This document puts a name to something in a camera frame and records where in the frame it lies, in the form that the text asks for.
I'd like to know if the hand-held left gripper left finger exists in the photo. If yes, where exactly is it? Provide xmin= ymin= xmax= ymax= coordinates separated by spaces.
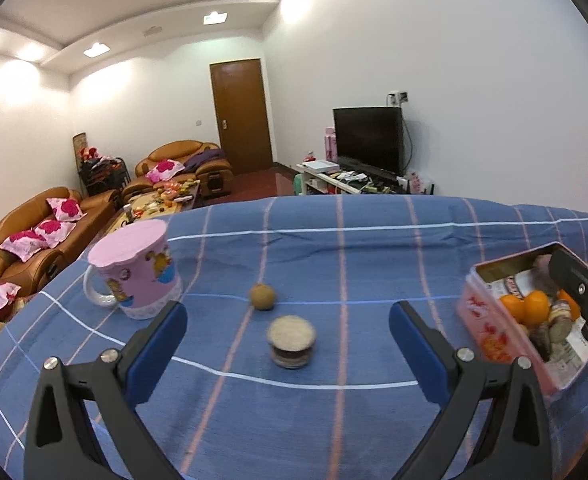
xmin=23 ymin=300 xmax=189 ymax=480

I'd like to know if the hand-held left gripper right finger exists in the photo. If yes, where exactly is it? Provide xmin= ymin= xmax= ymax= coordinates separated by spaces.
xmin=388 ymin=301 xmax=555 ymax=480

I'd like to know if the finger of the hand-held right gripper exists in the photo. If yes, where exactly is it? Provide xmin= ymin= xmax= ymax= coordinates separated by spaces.
xmin=548 ymin=249 xmax=588 ymax=343

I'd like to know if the orange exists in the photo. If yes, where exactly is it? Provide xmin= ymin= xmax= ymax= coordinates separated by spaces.
xmin=556 ymin=287 xmax=582 ymax=321
xmin=499 ymin=295 xmax=525 ymax=323
xmin=523 ymin=290 xmax=551 ymax=326

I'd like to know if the dark passion fruit piece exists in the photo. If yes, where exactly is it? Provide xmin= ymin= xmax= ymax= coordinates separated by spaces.
xmin=526 ymin=325 xmax=555 ymax=361

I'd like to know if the pink tin box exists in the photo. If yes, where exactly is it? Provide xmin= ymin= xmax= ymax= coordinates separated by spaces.
xmin=456 ymin=241 xmax=588 ymax=395

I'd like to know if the pink mug with lid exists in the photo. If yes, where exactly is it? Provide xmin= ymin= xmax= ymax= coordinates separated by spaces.
xmin=84 ymin=219 xmax=184 ymax=321

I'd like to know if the brown longan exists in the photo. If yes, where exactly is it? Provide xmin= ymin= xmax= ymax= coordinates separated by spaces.
xmin=249 ymin=283 xmax=277 ymax=312

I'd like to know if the blue plaid cloth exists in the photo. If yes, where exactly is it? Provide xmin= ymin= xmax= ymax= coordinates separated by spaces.
xmin=0 ymin=195 xmax=588 ymax=480

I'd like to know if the cluttered wooden coffee table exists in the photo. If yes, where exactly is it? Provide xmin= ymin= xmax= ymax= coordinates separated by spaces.
xmin=105 ymin=180 xmax=202 ymax=236

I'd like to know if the dark cluttered rack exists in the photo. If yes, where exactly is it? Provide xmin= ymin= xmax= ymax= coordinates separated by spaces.
xmin=78 ymin=155 xmax=127 ymax=197

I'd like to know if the white tv stand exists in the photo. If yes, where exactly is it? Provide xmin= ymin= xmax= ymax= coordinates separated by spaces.
xmin=296 ymin=162 xmax=410 ymax=196

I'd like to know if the purple cloth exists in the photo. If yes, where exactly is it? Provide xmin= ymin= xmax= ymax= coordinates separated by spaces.
xmin=184 ymin=147 xmax=225 ymax=171

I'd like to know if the small brown leather sofa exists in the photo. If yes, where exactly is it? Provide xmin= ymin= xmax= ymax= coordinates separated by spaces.
xmin=134 ymin=140 xmax=235 ymax=198

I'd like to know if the long brown leather sofa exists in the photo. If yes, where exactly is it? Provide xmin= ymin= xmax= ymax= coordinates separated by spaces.
xmin=0 ymin=186 xmax=122 ymax=296

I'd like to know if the tall brown decorated board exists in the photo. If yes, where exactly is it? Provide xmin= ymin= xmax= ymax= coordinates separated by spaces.
xmin=72 ymin=132 xmax=90 ymax=171

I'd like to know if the black television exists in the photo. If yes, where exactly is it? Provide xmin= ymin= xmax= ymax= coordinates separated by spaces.
xmin=333 ymin=106 xmax=406 ymax=176

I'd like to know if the brown wooden door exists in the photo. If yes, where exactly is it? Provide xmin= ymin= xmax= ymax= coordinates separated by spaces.
xmin=209 ymin=58 xmax=276 ymax=176

